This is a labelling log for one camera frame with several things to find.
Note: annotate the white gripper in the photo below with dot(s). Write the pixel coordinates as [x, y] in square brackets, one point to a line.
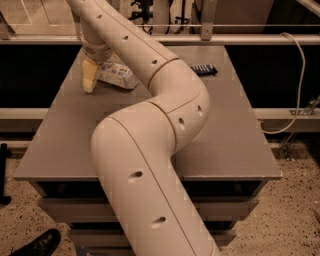
[97, 53]

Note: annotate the blue label plastic bottle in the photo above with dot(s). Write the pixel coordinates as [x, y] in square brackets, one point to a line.
[117, 74]

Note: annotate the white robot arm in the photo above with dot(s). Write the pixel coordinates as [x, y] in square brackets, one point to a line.
[132, 148]

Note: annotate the black office chair base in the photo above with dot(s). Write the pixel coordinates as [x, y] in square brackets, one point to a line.
[144, 13]

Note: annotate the blue striped snack pack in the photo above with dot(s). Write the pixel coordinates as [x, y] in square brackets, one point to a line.
[204, 69]

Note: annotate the grey metal railing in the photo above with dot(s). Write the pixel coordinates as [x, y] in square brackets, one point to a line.
[199, 22]

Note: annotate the grey drawer cabinet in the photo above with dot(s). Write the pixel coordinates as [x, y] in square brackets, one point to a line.
[229, 158]

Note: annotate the lower grey drawer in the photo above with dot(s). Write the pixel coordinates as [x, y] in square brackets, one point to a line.
[114, 238]

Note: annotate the grey drawer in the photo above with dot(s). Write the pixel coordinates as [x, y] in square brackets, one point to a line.
[114, 238]
[77, 210]

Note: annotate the upper grey drawer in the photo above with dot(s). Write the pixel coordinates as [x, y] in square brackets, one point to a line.
[77, 210]

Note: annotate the black leather shoe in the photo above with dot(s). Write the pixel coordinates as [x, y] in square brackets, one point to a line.
[43, 245]

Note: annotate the metal floor bracket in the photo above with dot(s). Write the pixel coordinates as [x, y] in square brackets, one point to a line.
[307, 111]

